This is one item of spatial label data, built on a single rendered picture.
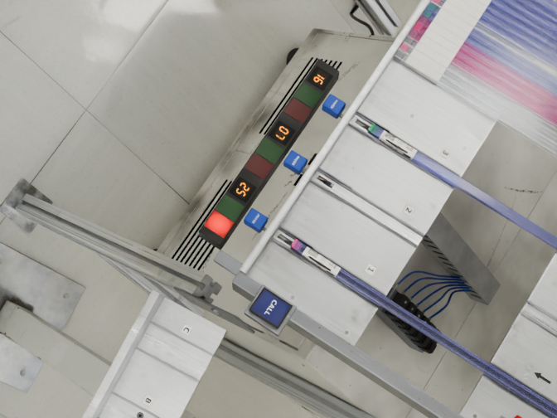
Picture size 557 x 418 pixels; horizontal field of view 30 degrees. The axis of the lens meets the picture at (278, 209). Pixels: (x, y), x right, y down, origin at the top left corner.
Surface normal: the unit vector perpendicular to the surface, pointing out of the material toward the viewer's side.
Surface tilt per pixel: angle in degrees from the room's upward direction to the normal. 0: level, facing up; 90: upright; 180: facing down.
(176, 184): 0
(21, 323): 90
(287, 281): 46
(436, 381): 0
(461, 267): 0
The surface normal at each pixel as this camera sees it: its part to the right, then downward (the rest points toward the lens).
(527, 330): 0.03, -0.25
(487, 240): 0.63, 0.21
